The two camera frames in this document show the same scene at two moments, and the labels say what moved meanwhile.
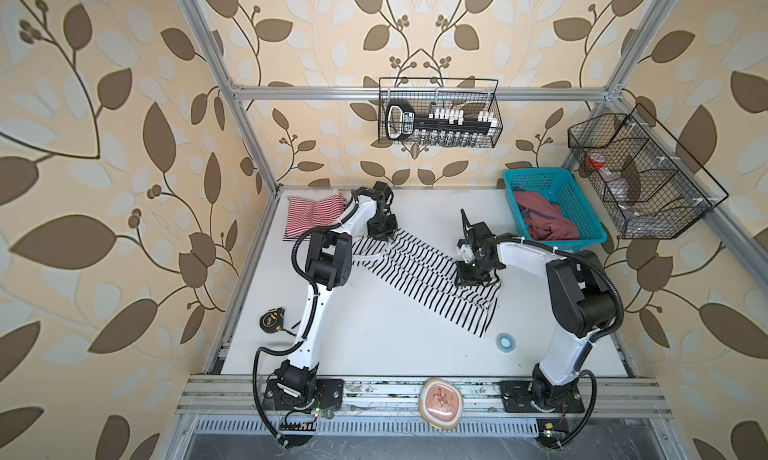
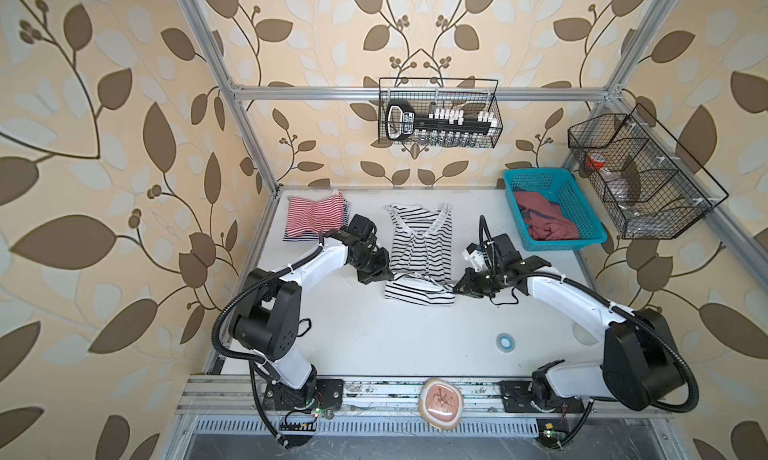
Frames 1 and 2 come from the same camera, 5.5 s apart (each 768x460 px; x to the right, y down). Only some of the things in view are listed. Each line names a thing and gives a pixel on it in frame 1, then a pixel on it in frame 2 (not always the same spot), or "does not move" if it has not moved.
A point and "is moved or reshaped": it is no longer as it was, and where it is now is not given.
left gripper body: (382, 226) to (371, 264)
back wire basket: (445, 112) does not move
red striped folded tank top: (304, 214) does not move
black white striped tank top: (427, 275) is moved or reshaped
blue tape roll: (505, 342) does not move
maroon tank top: (544, 220) does not move
